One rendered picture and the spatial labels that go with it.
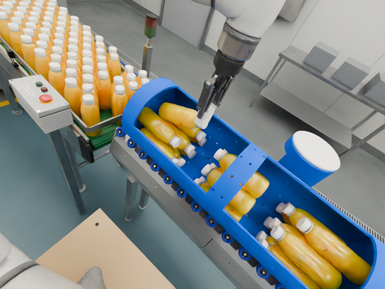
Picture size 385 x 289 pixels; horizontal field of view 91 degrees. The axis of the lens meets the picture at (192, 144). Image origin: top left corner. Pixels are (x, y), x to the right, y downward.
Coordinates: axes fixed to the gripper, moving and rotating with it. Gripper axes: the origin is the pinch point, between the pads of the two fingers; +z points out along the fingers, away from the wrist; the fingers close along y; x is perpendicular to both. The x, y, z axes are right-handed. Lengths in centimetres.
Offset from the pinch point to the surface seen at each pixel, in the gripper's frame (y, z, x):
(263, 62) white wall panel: 331, 83, 74
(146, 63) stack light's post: 35, 25, 65
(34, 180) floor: -40, 125, 92
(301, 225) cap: -1.7, 8.2, -42.8
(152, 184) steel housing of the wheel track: -12.7, 37.0, 3.5
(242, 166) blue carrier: -5.3, 1.8, -19.5
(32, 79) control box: -28, 15, 56
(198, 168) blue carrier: 3.7, 28.1, -6.2
